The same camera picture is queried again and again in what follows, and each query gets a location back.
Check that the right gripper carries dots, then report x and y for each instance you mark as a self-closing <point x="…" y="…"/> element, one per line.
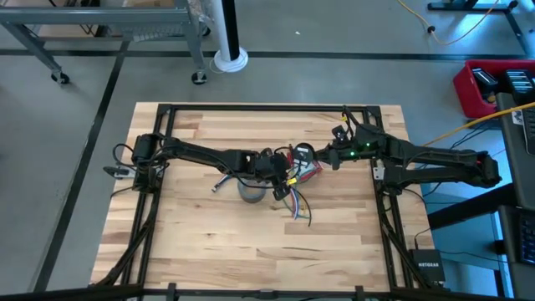
<point x="344" y="152"/>

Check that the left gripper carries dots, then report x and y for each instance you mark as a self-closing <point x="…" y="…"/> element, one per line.
<point x="261" y="165"/>

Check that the red tape dispenser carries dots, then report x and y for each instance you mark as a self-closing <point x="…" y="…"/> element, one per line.
<point x="316" y="167"/>

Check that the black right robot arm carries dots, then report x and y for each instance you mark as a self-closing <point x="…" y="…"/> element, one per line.
<point x="439" y="161"/>

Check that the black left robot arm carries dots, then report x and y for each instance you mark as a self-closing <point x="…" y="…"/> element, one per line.
<point x="200" y="152"/>

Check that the red terminal block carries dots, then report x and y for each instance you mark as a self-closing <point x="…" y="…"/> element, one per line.
<point x="290" y="159"/>

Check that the black plug white label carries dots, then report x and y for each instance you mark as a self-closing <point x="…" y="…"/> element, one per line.
<point x="215" y="189"/>

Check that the red storage bin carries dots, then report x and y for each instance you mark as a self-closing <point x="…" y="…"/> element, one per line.
<point x="464" y="90"/>

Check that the white pole base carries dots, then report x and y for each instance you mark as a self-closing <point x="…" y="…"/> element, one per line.
<point x="219" y="33"/>

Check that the black handheld device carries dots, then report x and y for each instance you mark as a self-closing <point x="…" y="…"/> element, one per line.
<point x="520" y="83"/>
<point x="485" y="81"/>

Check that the black desk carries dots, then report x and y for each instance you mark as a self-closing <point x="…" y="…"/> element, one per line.
<point x="516" y="180"/>

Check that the black floor stand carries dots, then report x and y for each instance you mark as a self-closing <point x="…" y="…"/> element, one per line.
<point x="468" y="6"/>

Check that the black keyboard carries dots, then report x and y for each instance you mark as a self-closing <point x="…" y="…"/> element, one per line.
<point x="528" y="240"/>

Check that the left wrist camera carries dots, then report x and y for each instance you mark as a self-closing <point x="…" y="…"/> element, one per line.
<point x="276" y="174"/>

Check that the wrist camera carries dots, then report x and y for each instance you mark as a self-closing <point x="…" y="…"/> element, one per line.
<point x="340" y="134"/>
<point x="276" y="174"/>

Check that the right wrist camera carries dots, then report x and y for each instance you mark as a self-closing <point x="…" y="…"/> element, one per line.
<point x="340" y="134"/>

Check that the black table frame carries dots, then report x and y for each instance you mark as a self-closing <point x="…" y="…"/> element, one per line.
<point x="267" y="108"/>

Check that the black Netgear switch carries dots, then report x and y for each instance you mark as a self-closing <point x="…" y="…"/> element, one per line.
<point x="428" y="265"/>

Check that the wheeled grey frame workbench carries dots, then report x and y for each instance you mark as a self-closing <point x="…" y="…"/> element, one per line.
<point x="83" y="16"/>

